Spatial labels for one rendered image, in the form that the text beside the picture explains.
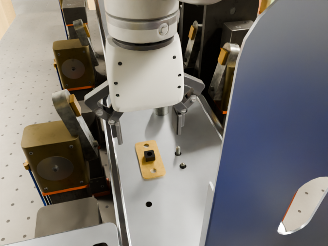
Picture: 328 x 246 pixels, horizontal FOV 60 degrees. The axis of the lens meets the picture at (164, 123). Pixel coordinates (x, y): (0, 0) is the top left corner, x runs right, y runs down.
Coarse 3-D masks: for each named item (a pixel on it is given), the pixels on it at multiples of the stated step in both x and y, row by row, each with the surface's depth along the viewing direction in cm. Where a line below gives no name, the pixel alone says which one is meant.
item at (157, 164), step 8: (136, 144) 51; (144, 144) 51; (152, 144) 51; (144, 152) 48; (152, 152) 48; (144, 160) 48; (152, 160) 48; (160, 160) 48; (144, 168) 47; (152, 168) 47; (160, 168) 47; (144, 176) 45; (152, 176) 45
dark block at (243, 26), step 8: (224, 24) 65; (232, 24) 64; (240, 24) 64; (248, 24) 64; (224, 32) 65; (232, 32) 62; (240, 32) 62; (224, 40) 66; (232, 40) 63; (240, 40) 63
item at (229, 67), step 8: (232, 64) 60; (232, 72) 60; (232, 80) 61; (224, 88) 63; (224, 96) 64; (216, 104) 70; (224, 104) 65; (216, 112) 72; (224, 112) 67; (224, 120) 69
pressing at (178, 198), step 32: (96, 0) 118; (128, 128) 55; (160, 128) 55; (192, 128) 55; (128, 160) 48; (192, 160) 48; (128, 192) 43; (160, 192) 43; (192, 192) 43; (128, 224) 39; (160, 224) 39; (192, 224) 39
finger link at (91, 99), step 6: (102, 84) 38; (108, 84) 37; (96, 90) 38; (102, 90) 37; (108, 90) 38; (84, 96) 38; (90, 96) 38; (96, 96) 38; (102, 96) 38; (84, 102) 38; (90, 102) 38; (96, 102) 38; (90, 108) 39; (96, 108) 39; (102, 108) 39
